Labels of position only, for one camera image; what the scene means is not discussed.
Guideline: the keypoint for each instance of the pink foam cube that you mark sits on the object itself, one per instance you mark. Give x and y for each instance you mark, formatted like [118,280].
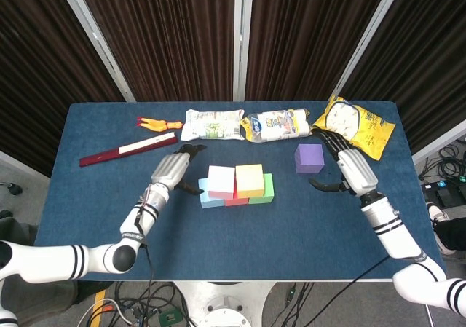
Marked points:
[220,179]

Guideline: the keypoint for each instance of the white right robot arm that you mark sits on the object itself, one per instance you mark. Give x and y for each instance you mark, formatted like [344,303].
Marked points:
[386,225]

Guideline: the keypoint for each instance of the green circuit board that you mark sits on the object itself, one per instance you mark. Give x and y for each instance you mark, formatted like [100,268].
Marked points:
[170,318]

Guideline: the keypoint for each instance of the black device with teal lights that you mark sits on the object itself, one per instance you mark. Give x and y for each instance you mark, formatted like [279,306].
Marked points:
[446,196]

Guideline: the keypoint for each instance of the light blue foam cube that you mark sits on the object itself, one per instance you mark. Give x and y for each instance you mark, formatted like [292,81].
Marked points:
[211,203]

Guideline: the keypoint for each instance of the long dark red box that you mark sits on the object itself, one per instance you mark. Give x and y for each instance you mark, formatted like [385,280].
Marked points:
[109,156]

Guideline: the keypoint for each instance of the green foam cube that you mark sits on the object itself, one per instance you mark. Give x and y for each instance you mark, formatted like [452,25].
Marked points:
[268,188]

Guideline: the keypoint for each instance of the white partition frame rail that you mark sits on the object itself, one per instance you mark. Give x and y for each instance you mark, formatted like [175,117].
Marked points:
[22,165]
[440,141]

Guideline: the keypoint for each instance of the dark brown curtain panel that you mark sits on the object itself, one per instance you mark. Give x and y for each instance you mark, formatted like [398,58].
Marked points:
[36,68]
[429,68]
[309,39]
[171,39]

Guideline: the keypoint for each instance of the blue fabric table cover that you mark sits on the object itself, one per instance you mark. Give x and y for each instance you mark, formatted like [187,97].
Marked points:
[255,247]

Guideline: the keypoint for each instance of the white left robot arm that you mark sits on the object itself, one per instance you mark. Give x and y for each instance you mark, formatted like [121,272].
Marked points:
[142,217]

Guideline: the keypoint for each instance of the black and white sneaker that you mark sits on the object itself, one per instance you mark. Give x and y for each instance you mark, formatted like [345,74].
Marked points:
[437,214]

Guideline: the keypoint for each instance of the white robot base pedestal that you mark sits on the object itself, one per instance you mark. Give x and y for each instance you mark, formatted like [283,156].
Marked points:
[225,301]

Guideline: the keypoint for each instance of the yellow rubber chicken toy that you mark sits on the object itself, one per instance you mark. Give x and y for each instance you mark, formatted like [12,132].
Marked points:
[158,124]

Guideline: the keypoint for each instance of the black adapter with green light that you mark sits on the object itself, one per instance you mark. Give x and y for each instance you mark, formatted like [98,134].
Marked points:
[290,295]

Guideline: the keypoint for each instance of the white partition frame post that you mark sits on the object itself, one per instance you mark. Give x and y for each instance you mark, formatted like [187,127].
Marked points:
[367,39]
[242,39]
[98,39]

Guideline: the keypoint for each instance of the yellow bag of cotton balls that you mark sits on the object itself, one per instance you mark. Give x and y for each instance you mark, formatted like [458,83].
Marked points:
[367,130]

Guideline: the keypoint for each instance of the yellow foam cube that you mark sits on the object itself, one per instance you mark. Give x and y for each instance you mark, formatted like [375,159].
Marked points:
[249,181]

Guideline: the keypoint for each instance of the yellow floor tape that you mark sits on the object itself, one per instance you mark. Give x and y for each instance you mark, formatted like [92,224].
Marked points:
[100,296]

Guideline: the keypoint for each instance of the black trouser leg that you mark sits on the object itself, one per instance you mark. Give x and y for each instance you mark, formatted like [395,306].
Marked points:
[453,232]

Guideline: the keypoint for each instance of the white tissue pack green print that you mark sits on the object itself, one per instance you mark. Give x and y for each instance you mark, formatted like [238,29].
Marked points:
[211,125]

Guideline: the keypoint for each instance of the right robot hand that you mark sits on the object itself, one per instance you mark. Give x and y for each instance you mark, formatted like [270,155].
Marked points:
[358,172]

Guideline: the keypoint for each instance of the red foam cube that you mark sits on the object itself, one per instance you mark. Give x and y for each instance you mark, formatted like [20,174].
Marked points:
[236,202]

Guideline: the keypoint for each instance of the purple foam cube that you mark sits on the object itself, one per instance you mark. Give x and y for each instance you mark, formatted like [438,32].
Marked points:
[309,157]

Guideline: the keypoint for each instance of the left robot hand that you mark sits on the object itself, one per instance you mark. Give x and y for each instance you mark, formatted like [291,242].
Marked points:
[169,168]

